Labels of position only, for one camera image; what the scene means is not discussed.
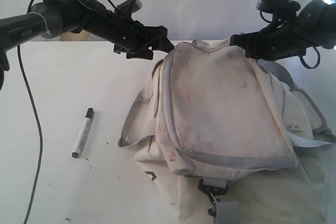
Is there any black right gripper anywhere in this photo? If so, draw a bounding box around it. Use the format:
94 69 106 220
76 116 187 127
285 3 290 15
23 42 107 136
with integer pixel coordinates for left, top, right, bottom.
229 23 312 60

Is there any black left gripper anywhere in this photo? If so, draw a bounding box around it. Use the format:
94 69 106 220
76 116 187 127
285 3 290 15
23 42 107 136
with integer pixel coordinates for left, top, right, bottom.
86 13 174 60

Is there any white fabric backpack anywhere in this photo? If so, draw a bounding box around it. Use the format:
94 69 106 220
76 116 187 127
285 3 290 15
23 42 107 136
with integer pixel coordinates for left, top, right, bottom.
118 40 335 223

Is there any white marker with black cap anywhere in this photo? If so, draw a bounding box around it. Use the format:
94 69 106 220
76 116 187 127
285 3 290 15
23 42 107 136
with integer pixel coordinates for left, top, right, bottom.
71 108 94 158

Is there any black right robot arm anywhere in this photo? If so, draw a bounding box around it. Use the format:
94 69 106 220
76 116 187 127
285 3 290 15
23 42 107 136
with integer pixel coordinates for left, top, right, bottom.
230 0 335 61

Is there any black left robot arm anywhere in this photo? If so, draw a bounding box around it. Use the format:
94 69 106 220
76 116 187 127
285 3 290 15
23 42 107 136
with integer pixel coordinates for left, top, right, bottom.
1 0 174 71

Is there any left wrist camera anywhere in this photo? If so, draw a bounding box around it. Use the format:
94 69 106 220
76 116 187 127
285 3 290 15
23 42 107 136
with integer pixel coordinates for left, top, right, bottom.
117 0 142 17

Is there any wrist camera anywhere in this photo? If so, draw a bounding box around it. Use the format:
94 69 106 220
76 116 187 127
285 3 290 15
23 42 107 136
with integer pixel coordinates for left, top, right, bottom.
117 0 142 17
256 0 301 14

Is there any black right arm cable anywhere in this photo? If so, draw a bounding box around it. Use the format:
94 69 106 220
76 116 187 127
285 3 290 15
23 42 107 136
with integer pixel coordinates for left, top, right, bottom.
258 10 321 69

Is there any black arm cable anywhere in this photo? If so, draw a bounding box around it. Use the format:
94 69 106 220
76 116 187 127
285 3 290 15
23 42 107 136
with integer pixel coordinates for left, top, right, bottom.
258 10 321 69
17 0 118 224

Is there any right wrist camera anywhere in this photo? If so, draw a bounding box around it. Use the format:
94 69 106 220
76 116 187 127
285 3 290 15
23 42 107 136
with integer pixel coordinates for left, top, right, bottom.
256 0 301 14

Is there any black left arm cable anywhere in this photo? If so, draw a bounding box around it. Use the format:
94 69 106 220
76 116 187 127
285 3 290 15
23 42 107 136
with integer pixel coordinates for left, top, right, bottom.
17 0 118 224

